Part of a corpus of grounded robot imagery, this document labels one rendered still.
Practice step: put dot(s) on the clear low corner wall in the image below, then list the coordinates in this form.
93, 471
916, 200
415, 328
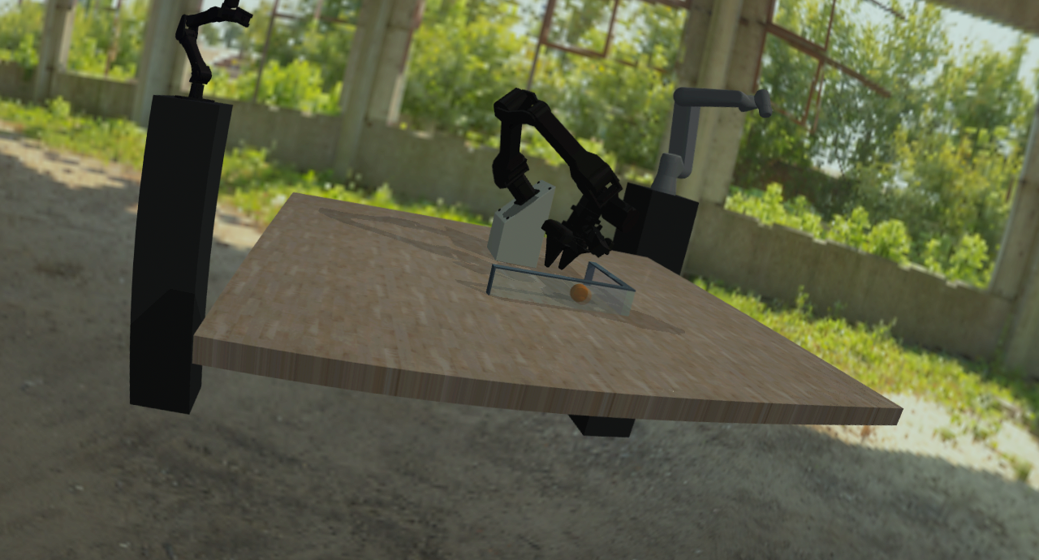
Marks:
564, 293

